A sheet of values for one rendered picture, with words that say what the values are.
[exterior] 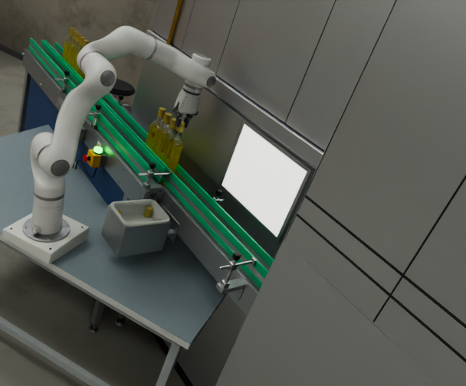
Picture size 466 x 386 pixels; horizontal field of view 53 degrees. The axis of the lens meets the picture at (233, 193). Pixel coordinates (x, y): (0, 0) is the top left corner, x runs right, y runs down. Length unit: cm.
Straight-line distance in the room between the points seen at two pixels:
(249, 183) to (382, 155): 91
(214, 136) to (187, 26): 60
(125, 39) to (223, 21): 56
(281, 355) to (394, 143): 73
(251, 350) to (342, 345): 38
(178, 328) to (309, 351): 68
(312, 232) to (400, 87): 45
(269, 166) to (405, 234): 87
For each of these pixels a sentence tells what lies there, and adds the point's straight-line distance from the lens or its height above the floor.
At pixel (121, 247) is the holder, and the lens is 200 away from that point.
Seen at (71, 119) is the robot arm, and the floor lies 135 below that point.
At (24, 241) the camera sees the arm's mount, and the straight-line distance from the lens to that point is 212.
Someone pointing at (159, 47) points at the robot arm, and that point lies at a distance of 192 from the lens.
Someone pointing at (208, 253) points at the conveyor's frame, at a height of 99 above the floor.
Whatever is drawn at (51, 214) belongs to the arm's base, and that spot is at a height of 93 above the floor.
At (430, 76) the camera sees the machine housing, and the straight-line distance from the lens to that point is 114.
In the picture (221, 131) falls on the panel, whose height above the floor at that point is 138.
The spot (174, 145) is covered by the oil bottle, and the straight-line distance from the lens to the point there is 217.
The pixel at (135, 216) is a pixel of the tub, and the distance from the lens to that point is 213.
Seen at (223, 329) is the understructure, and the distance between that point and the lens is 232.
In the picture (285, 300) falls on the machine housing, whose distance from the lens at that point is 144.
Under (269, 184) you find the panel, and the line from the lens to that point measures 191.
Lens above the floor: 208
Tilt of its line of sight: 26 degrees down
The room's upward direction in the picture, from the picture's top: 21 degrees clockwise
